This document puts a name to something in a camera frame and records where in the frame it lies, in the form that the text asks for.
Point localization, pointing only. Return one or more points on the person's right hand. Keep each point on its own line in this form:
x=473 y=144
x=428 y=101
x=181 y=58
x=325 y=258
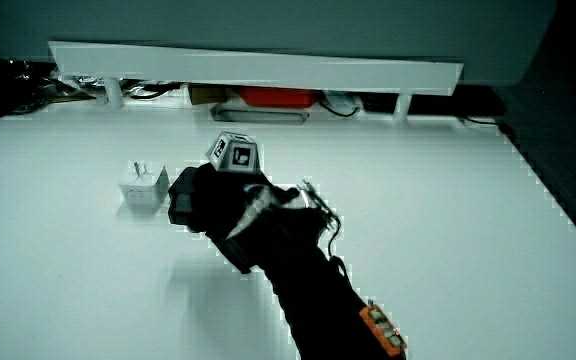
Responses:
x=208 y=200

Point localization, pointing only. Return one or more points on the white charger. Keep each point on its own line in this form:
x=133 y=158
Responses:
x=143 y=192

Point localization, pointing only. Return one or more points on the grey flat tray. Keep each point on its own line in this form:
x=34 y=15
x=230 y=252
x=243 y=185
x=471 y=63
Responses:
x=260 y=116

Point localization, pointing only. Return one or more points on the brown cardboard box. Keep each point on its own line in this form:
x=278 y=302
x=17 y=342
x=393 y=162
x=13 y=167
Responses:
x=208 y=94

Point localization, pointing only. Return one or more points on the red box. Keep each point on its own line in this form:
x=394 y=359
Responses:
x=278 y=96

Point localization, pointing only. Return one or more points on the white desk shelf riser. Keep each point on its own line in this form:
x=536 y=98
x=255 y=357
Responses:
x=248 y=67

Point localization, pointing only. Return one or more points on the orange wrist tracker device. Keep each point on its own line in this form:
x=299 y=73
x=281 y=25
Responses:
x=383 y=330

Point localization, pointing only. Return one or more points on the shiny black crumpled bag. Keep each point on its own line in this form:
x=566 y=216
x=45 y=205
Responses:
x=3 y=87

